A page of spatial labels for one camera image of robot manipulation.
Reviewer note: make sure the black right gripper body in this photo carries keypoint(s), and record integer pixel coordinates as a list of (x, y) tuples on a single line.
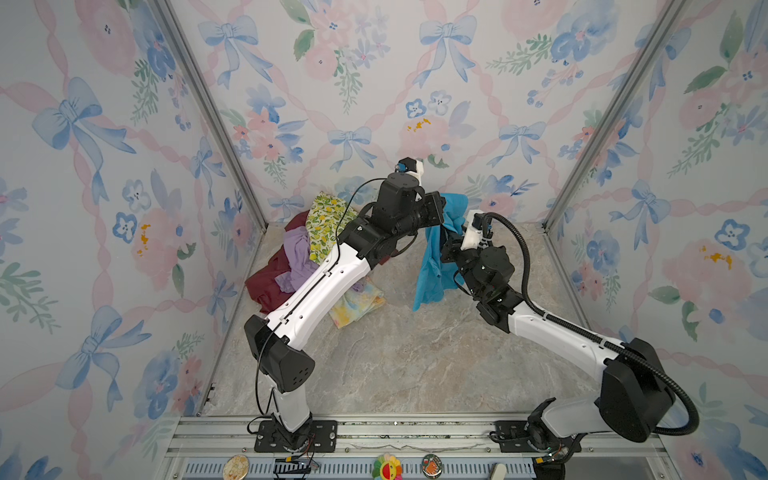
[(469, 265)]

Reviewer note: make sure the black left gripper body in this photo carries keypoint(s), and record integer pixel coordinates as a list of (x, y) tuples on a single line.
[(422, 216)]

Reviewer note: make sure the teal blue cloth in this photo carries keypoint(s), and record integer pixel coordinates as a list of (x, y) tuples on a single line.
[(436, 276)]

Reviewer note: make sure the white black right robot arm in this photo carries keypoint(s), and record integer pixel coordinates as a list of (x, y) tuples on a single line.
[(634, 393)]

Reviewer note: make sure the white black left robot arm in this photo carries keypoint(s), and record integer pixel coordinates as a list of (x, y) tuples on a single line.
[(277, 341)]

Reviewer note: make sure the lemon print cloth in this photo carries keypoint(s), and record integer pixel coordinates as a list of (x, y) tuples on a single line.
[(326, 219)]

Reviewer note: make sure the pastel floral cloth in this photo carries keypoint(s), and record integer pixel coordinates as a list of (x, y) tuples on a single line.
[(362, 298)]

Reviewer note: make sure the lavender purple cloth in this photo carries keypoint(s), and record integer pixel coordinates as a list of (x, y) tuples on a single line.
[(304, 249)]

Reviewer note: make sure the maroon cloth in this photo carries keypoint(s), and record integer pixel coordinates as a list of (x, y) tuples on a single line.
[(261, 286)]

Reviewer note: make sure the round dark sticker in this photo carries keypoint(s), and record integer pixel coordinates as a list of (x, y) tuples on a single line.
[(431, 466)]

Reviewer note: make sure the round tan sticker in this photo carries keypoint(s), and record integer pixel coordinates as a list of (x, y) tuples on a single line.
[(236, 468)]

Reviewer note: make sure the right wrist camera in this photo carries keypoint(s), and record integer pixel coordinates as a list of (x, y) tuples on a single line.
[(474, 236)]

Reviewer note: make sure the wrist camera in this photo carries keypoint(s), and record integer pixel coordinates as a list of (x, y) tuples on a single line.
[(474, 236), (411, 166)]

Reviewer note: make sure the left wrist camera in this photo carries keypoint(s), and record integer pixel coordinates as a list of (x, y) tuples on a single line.
[(411, 166)]

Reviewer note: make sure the left corner aluminium post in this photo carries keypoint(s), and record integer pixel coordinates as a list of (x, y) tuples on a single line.
[(179, 45)]

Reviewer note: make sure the corner aluminium post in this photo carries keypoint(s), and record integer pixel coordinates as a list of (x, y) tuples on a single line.
[(179, 45), (658, 35)]

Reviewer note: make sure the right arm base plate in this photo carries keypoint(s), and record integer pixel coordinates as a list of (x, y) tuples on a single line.
[(519, 436)]

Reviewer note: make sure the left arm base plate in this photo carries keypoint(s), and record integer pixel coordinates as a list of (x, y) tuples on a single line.
[(314, 436)]

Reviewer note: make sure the aluminium rail frame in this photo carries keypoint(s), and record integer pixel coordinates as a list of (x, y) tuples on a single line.
[(200, 447)]

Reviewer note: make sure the right corner aluminium post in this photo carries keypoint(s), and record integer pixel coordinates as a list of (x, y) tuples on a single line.
[(658, 35)]

